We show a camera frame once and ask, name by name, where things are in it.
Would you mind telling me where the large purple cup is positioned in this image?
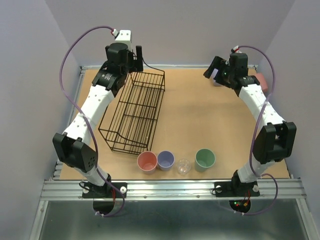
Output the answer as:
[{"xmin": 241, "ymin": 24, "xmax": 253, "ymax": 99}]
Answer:
[{"xmin": 211, "ymin": 68, "xmax": 222, "ymax": 88}]

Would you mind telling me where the pink cup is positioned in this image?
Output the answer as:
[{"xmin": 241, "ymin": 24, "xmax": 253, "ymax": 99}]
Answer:
[
  {"xmin": 137, "ymin": 151, "xmax": 158, "ymax": 175},
  {"xmin": 254, "ymin": 73, "xmax": 269, "ymax": 93}
]

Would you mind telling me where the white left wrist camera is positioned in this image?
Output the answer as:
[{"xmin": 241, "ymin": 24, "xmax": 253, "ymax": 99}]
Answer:
[{"xmin": 111, "ymin": 28, "xmax": 132, "ymax": 51}]

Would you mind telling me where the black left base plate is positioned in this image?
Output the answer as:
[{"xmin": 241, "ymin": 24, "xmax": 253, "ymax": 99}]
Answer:
[{"xmin": 79, "ymin": 181, "xmax": 128, "ymax": 199}]

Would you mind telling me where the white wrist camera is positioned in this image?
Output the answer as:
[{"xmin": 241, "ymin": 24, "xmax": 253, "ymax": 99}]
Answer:
[
  {"xmin": 111, "ymin": 28, "xmax": 132, "ymax": 51},
  {"xmin": 230, "ymin": 45, "xmax": 242, "ymax": 54}
]

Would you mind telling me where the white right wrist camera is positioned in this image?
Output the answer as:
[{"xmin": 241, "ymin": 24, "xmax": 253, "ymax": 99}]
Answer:
[{"xmin": 230, "ymin": 45, "xmax": 242, "ymax": 54}]

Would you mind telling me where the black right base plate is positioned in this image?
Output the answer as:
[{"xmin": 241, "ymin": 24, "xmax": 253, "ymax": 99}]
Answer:
[{"xmin": 214, "ymin": 181, "xmax": 260, "ymax": 198}]

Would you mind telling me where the black wire dish rack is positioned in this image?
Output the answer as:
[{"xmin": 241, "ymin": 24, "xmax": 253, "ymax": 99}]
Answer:
[{"xmin": 98, "ymin": 68, "xmax": 166, "ymax": 156}]

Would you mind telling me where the green cup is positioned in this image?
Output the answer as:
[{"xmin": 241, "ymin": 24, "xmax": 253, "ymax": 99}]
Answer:
[{"xmin": 194, "ymin": 148, "xmax": 216, "ymax": 172}]

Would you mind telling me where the small purple cup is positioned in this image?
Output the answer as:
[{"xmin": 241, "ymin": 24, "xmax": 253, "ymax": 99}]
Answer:
[{"xmin": 157, "ymin": 150, "xmax": 175, "ymax": 171}]

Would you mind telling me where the clear glass cup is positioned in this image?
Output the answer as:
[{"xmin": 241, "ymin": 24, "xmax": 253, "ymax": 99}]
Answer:
[{"xmin": 177, "ymin": 158, "xmax": 191, "ymax": 175}]

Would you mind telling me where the aluminium mounting rail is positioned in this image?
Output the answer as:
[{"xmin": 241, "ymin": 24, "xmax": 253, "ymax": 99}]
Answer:
[{"xmin": 40, "ymin": 178, "xmax": 307, "ymax": 201}]

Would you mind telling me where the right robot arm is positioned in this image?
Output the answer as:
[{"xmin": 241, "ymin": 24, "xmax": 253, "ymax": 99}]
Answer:
[{"xmin": 203, "ymin": 52, "xmax": 297, "ymax": 184}]

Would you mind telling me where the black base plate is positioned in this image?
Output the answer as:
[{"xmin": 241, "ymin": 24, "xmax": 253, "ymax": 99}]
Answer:
[
  {"xmin": 214, "ymin": 181, "xmax": 260, "ymax": 198},
  {"xmin": 79, "ymin": 181, "xmax": 128, "ymax": 199}
]

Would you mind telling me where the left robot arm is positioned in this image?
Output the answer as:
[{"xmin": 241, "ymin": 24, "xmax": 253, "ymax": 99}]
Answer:
[{"xmin": 52, "ymin": 43, "xmax": 143, "ymax": 187}]

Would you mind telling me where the pink cup front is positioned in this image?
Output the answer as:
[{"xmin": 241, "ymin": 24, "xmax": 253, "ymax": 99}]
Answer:
[{"xmin": 137, "ymin": 151, "xmax": 158, "ymax": 175}]

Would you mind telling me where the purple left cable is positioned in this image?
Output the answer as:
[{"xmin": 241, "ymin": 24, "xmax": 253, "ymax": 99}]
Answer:
[{"xmin": 59, "ymin": 26, "xmax": 126, "ymax": 218}]

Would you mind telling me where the pink cup back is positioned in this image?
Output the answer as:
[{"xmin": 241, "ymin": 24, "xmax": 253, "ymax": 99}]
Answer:
[{"xmin": 254, "ymin": 73, "xmax": 269, "ymax": 93}]

